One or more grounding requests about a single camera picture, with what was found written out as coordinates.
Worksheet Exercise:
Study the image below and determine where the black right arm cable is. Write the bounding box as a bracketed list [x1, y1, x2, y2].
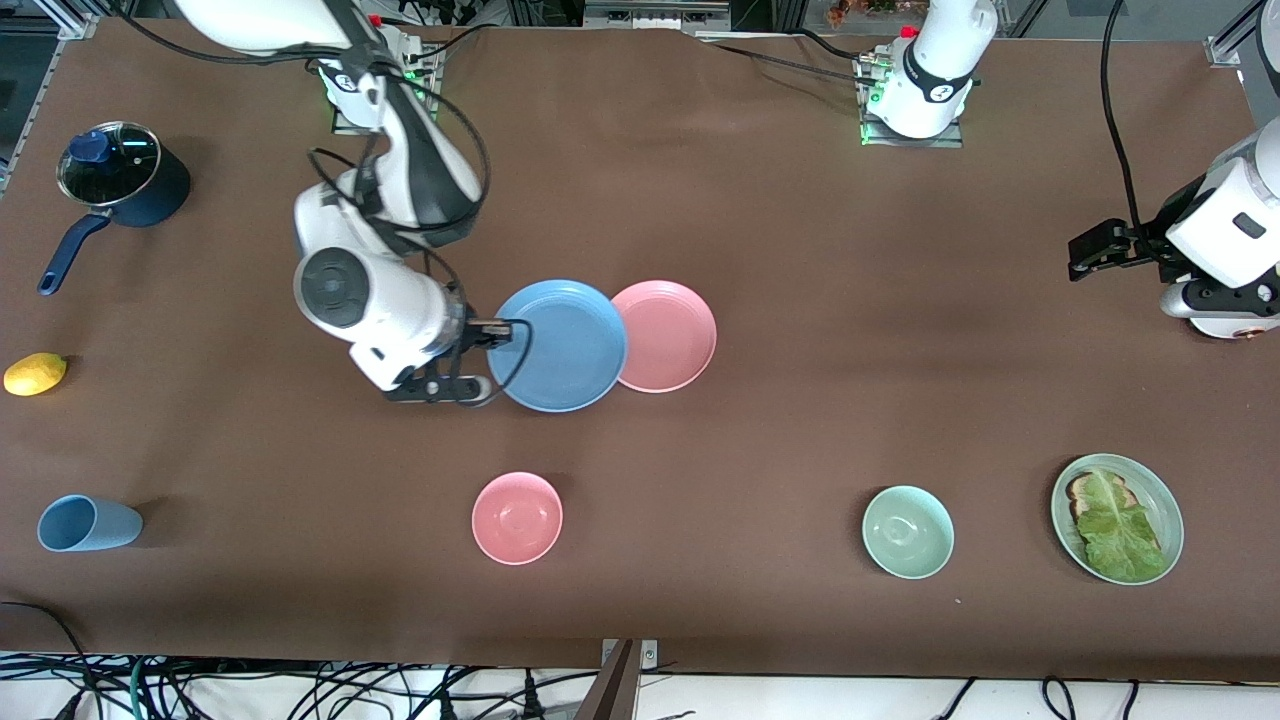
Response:
[305, 60, 541, 401]

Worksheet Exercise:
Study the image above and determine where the blue plate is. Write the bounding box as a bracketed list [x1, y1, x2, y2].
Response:
[487, 279, 629, 414]

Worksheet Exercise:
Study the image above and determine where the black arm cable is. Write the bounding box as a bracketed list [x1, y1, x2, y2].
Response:
[1098, 0, 1161, 246]
[305, 60, 541, 401]

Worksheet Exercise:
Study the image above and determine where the pink bowl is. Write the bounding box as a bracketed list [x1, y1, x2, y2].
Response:
[471, 471, 564, 566]

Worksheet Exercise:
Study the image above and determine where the dark metal bar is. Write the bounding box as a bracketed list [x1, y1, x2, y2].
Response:
[575, 640, 641, 720]

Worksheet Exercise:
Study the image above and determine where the blue cup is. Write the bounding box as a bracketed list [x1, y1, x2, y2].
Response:
[37, 495, 144, 553]

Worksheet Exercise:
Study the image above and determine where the yellow lemon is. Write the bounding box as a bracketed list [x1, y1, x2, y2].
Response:
[3, 352, 69, 397]

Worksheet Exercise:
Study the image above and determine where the aluminium frame profile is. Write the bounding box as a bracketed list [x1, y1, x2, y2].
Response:
[583, 0, 733, 33]

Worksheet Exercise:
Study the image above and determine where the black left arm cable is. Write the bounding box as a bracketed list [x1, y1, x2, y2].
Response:
[1098, 0, 1161, 246]

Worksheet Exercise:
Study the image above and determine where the toast slice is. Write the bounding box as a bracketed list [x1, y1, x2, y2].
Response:
[1066, 472, 1136, 521]

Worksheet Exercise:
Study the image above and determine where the pink plate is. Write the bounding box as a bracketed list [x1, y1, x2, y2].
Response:
[610, 280, 718, 394]

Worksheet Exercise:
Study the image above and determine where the green bowl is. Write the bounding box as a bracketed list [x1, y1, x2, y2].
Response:
[862, 485, 955, 580]

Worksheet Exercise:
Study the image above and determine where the aluminium table side rail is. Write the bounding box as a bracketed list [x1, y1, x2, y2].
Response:
[0, 28, 79, 191]

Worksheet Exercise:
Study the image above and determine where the black floor cable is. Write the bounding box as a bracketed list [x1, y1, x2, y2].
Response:
[0, 600, 101, 720]

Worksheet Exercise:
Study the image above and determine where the green lettuce leaf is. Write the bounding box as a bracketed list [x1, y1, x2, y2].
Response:
[1075, 468, 1166, 583]

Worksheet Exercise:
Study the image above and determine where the glass lid with blue knob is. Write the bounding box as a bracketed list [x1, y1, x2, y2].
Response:
[57, 122, 162, 207]

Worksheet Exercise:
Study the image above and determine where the dark blue saucepan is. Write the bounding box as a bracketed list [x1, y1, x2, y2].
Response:
[38, 122, 193, 297]

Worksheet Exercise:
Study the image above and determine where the green plate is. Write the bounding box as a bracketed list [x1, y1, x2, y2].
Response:
[1050, 453, 1185, 586]

